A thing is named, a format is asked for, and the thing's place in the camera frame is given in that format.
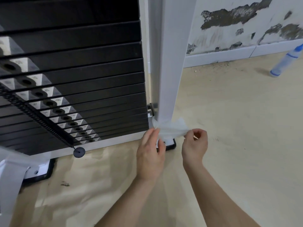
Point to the white cleaning wipe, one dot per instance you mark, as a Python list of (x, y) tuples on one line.
[(172, 130)]

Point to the small white blue bottle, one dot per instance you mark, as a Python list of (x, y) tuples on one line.
[(285, 62)]

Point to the person's right hand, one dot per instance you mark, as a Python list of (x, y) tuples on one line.
[(194, 151)]

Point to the person's left hand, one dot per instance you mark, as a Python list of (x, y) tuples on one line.
[(150, 158)]

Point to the person's right forearm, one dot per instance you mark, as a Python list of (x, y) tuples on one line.
[(217, 198)]

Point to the person's left forearm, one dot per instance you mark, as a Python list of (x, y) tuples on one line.
[(125, 205)]

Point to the white gym machine frame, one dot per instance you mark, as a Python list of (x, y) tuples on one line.
[(170, 56)]

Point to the black weight stack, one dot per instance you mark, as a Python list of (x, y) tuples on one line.
[(82, 68)]

